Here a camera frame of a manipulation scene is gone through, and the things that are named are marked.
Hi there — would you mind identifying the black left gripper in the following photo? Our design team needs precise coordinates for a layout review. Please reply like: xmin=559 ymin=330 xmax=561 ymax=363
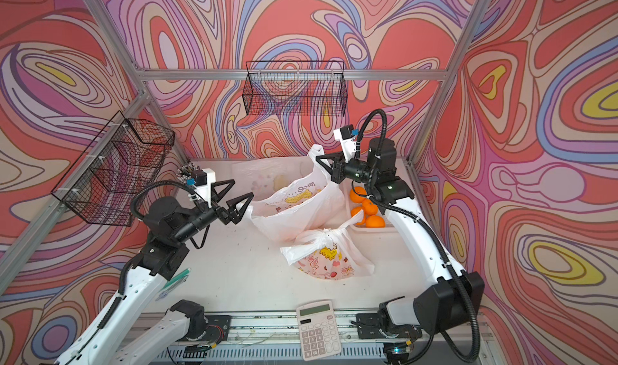
xmin=171 ymin=181 xmax=252 ymax=249

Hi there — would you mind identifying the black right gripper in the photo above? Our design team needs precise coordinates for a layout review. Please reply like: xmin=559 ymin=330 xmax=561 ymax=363
xmin=316 ymin=149 xmax=378 ymax=186

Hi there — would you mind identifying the white printed plastic bag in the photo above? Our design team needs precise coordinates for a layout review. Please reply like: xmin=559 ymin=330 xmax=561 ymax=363
xmin=280 ymin=218 xmax=375 ymax=281

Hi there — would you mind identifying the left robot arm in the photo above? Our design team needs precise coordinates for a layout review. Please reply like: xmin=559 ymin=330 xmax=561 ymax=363
xmin=56 ymin=178 xmax=254 ymax=364

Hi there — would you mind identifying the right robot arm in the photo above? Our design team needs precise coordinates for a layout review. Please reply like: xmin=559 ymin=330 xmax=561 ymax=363
xmin=314 ymin=138 xmax=484 ymax=363

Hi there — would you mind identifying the orange behind top orange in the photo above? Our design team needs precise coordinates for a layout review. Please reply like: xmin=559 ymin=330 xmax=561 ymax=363
xmin=349 ymin=187 xmax=367 ymax=204

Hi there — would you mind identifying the left orange in basket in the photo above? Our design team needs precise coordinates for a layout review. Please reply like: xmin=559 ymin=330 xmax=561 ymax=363
xmin=350 ymin=206 xmax=366 ymax=227

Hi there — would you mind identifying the orange in basket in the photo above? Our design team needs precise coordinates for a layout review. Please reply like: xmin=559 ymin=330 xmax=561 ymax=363
xmin=361 ymin=199 xmax=379 ymax=216
xmin=350 ymin=206 xmax=366 ymax=227

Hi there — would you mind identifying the metal pen cup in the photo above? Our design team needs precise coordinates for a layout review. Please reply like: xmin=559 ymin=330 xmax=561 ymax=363
xmin=176 ymin=162 xmax=198 ymax=186

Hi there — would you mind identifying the centre orange in basket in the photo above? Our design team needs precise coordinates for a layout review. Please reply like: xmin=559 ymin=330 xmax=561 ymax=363
xmin=361 ymin=199 xmax=379 ymax=216

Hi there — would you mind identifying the bottom edge orange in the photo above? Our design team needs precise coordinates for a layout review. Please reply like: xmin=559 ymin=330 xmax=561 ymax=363
xmin=365 ymin=215 xmax=386 ymax=228

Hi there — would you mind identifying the white plastic basket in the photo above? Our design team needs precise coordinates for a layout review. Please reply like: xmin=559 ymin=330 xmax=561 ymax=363
xmin=339 ymin=158 xmax=414 ymax=232

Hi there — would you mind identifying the green pen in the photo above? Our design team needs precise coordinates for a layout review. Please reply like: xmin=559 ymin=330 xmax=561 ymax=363
xmin=159 ymin=268 xmax=191 ymax=298

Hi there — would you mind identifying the pink desk calculator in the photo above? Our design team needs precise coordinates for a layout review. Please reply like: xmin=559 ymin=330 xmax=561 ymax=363
xmin=296 ymin=300 xmax=342 ymax=362

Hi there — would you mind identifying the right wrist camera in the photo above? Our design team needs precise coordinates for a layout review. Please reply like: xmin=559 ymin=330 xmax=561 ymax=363
xmin=333 ymin=125 xmax=358 ymax=162

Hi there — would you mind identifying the black wire basket rear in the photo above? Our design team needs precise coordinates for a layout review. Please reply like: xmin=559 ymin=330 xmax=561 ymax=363
xmin=242 ymin=59 xmax=348 ymax=117

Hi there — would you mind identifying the black wire basket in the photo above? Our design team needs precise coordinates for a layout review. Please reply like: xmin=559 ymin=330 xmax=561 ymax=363
xmin=242 ymin=59 xmax=348 ymax=117
xmin=51 ymin=112 xmax=175 ymax=227

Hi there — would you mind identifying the black wire basket left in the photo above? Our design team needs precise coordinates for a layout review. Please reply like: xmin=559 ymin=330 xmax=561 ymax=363
xmin=51 ymin=112 xmax=175 ymax=227

